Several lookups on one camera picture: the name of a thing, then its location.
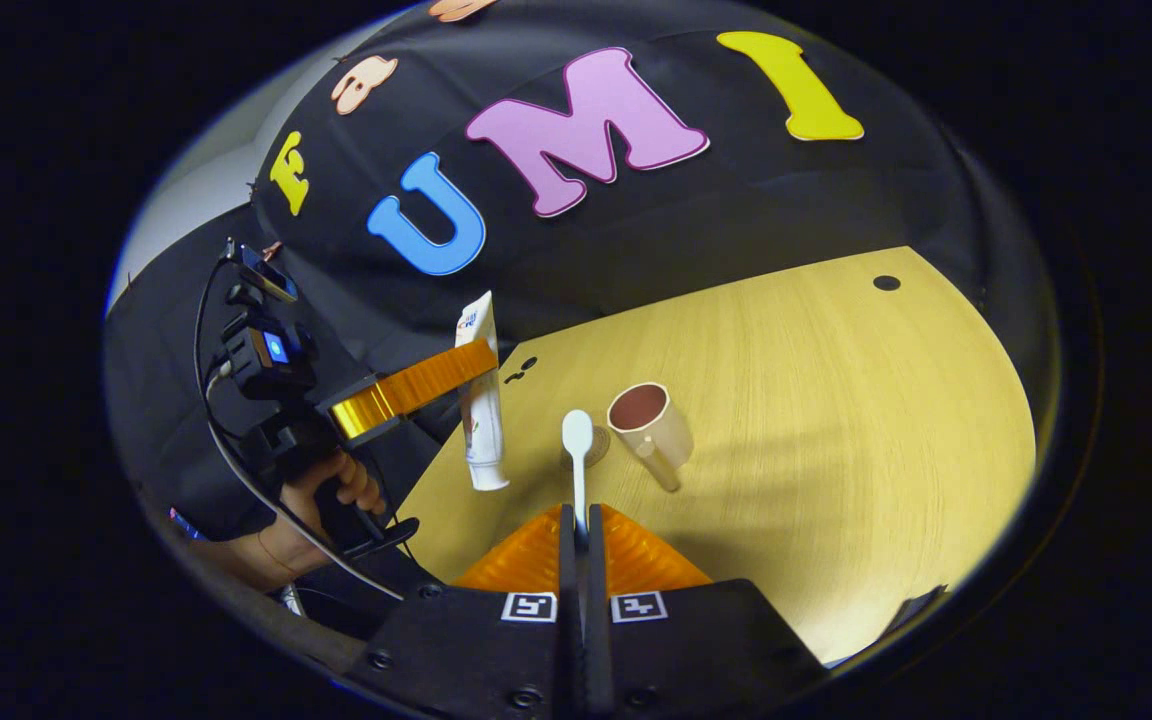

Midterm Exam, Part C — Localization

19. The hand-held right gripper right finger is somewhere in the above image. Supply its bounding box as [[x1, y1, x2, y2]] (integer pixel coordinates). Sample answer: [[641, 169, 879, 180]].
[[586, 503, 828, 720]]

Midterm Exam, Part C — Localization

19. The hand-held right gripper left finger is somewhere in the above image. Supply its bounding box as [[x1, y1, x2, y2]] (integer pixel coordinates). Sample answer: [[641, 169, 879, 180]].
[[351, 503, 578, 720]]

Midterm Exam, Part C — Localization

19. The white toothpaste tube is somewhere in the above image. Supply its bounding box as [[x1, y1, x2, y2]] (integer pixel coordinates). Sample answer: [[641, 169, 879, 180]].
[[453, 291, 511, 492]]

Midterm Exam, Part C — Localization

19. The white toothbrush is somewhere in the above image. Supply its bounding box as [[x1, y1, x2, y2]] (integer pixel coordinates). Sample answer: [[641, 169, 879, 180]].
[[562, 409, 596, 546]]

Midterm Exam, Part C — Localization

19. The round cork coaster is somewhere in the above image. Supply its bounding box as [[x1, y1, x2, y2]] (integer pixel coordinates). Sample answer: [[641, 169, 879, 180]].
[[561, 425, 612, 471]]

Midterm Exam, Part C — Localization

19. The beige cup with handle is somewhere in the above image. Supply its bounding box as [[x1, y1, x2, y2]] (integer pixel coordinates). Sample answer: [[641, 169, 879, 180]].
[[607, 382, 694, 493]]

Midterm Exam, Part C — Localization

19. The wooden desktop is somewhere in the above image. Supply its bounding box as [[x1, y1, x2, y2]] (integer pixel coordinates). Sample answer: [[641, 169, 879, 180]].
[[396, 246, 1037, 666]]

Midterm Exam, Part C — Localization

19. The black backdrop cloth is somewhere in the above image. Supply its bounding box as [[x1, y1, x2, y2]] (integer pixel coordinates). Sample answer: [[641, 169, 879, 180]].
[[104, 0, 1057, 561]]

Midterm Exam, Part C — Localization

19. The black cable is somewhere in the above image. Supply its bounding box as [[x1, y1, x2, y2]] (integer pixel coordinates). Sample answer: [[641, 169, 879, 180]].
[[192, 255, 407, 603]]

